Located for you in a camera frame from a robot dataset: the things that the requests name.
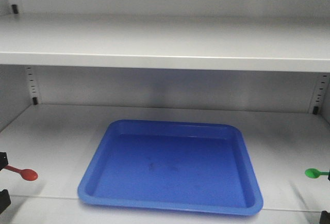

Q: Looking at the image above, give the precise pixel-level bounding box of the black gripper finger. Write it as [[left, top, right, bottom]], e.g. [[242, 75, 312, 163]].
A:
[[319, 211, 330, 224], [0, 189, 11, 214], [0, 152, 8, 170]]

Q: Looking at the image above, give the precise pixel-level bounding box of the red plastic spoon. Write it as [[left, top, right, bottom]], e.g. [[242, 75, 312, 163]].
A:
[[4, 165, 38, 181]]

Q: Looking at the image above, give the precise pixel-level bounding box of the green plastic spoon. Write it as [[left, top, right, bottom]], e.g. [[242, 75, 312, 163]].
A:
[[305, 168, 329, 179]]

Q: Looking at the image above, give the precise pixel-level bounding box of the grey cabinet lower shelf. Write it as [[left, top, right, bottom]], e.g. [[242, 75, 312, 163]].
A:
[[1, 105, 329, 223]]

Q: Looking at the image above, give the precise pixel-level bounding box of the grey cabinet shelf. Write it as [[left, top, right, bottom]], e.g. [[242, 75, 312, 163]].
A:
[[1, 105, 329, 223], [1, 14, 329, 72]]

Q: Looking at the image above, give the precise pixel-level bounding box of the grey cabinet upper shelf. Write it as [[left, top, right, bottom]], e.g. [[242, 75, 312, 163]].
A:
[[1, 14, 329, 72]]

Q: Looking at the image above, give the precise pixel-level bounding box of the blue plastic tray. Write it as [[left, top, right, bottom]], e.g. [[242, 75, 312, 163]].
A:
[[77, 120, 263, 216]]

